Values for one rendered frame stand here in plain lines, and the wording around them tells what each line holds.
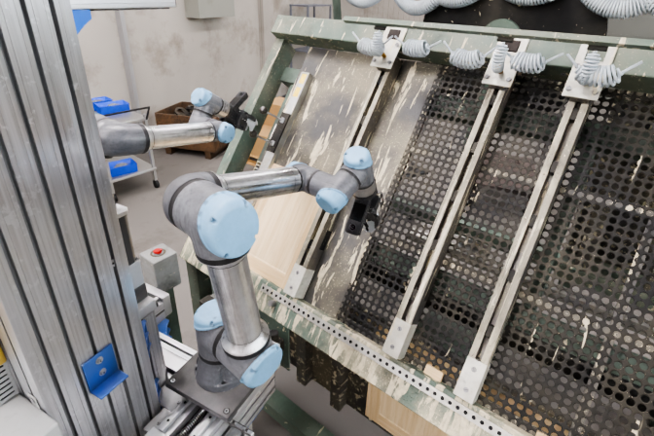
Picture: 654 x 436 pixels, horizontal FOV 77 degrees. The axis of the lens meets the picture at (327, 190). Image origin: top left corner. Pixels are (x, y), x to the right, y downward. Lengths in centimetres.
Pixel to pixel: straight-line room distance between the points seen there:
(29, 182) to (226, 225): 35
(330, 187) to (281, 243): 80
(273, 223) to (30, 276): 114
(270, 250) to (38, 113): 121
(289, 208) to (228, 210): 109
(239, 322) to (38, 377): 40
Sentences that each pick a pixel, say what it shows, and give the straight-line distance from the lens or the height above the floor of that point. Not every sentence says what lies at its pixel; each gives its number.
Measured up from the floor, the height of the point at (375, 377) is 84.
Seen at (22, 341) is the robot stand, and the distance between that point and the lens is 100.
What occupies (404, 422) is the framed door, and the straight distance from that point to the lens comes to 206.
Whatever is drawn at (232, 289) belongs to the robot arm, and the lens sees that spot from 91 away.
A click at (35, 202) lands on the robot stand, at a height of 167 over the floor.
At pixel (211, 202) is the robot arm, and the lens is 79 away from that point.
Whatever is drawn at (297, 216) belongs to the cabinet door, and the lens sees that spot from 181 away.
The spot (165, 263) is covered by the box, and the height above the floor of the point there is 90.
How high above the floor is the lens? 203
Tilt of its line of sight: 26 degrees down
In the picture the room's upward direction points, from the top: 2 degrees clockwise
